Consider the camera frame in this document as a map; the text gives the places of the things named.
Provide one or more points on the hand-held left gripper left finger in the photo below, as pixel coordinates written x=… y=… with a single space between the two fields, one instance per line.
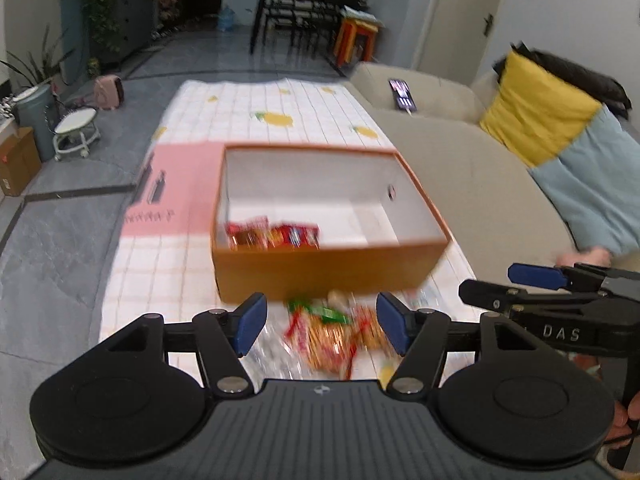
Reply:
x=250 y=322

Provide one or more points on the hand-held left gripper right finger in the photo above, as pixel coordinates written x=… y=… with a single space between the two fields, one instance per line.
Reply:
x=395 y=322

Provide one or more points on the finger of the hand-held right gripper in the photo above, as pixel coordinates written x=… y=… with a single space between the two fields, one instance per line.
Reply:
x=535 y=276
x=500 y=298

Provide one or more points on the green snack packet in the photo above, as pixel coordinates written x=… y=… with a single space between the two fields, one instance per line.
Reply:
x=320 y=312

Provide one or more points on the red cracker packet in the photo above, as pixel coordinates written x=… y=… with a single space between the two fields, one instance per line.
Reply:
x=322 y=345

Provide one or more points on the orange cardboard box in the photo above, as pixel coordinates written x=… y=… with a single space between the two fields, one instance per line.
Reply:
x=320 y=265

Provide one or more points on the person's right hand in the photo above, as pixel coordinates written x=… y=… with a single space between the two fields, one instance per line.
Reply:
x=629 y=412

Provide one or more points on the small orange cracker packet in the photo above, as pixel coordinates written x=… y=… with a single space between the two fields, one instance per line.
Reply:
x=372 y=330

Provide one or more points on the bare foot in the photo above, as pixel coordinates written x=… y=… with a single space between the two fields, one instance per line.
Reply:
x=587 y=257

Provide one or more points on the red candy packet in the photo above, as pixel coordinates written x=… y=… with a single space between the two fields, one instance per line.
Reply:
x=295 y=236
x=247 y=234

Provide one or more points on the beige sofa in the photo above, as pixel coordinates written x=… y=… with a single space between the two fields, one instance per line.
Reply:
x=490 y=180

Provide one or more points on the yellow pillow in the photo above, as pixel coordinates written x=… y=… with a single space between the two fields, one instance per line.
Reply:
x=540 y=110

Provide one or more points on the black cloth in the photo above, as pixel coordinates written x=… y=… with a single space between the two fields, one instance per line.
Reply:
x=580 y=72

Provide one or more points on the smartphone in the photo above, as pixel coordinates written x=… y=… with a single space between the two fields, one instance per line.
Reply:
x=403 y=95

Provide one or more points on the white round rolling stool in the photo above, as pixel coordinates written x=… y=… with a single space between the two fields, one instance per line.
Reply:
x=75 y=125

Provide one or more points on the pink backpack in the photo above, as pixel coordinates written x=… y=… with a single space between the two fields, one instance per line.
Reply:
x=109 y=92

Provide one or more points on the brown cardboard carton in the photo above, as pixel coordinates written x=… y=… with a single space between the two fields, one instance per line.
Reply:
x=17 y=160

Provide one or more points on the orange stool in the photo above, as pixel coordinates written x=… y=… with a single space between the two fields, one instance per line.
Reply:
x=357 y=35

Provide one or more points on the grey bin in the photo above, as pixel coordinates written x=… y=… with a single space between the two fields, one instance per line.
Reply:
x=37 y=115

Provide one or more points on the blue water jug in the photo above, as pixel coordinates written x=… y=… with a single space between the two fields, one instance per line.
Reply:
x=226 y=19

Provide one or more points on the dark dining chairs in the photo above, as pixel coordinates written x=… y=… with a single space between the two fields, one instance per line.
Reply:
x=320 y=15

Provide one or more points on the dark cabinet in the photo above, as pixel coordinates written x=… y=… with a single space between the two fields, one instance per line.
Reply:
x=132 y=15

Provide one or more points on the long leaf potted plant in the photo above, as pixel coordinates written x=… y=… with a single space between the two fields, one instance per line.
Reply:
x=35 y=67

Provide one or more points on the green climbing plant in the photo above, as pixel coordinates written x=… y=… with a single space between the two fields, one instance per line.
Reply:
x=102 y=5

